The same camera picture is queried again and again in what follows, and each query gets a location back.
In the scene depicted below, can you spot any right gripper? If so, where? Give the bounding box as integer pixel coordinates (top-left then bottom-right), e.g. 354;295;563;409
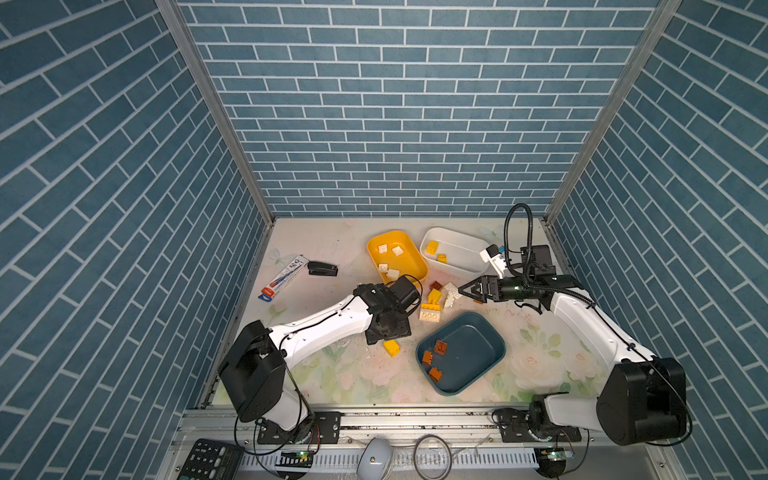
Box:
459;275;533;303

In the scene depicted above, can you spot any yellow lego cube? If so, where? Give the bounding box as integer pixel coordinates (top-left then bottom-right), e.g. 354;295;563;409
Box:
383;340;401;358
426;240;439;257

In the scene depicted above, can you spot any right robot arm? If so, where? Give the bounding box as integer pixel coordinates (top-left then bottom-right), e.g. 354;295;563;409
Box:
458;275;693;447

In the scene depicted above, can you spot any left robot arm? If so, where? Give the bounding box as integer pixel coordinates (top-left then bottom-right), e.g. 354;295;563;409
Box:
217;274;423;432

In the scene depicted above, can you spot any white flat lego plate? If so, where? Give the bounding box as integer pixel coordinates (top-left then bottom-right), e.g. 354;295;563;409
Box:
443;283;461;300

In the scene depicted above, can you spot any yellow lego cube front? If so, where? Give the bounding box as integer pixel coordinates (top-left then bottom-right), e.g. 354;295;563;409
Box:
383;340;401;358

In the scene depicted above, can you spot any yellow lego block centre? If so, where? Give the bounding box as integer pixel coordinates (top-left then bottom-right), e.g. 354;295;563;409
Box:
427;289;442;305

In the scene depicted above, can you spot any white long lego brick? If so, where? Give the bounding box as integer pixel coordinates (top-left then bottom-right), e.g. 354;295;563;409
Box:
419;308;442;323

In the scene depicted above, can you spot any white plastic bin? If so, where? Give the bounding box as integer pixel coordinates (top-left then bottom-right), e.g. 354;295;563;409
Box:
419;227;489;278

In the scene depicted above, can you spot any yellow plastic bin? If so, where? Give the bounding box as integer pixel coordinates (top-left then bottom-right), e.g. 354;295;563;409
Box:
367;230;429;281

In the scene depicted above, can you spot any teal plastic bin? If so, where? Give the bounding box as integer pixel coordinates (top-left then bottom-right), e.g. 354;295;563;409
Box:
415;312;507;396

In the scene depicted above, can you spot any black stapler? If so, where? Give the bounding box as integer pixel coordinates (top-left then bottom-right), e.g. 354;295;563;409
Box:
307;261;338;277

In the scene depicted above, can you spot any toothpaste tube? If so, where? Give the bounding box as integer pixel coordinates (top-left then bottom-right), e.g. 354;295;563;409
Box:
258;255;309;302

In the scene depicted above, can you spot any grey computer mouse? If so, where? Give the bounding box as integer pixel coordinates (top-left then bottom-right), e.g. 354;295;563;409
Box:
356;437;395;480

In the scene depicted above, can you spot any black remote keypad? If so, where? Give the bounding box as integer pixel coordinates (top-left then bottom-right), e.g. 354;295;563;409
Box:
177;439;244;480

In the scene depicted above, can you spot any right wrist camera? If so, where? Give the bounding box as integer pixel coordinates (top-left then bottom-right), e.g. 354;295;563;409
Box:
480;244;507;278

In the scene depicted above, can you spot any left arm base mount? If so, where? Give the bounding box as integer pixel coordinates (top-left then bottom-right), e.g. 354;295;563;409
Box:
257;411;342;445

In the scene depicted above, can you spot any coiled black cable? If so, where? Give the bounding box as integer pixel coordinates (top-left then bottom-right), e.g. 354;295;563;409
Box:
413;434;454;480

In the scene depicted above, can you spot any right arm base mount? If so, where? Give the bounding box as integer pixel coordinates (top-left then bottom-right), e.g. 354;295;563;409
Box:
490;407;582;443

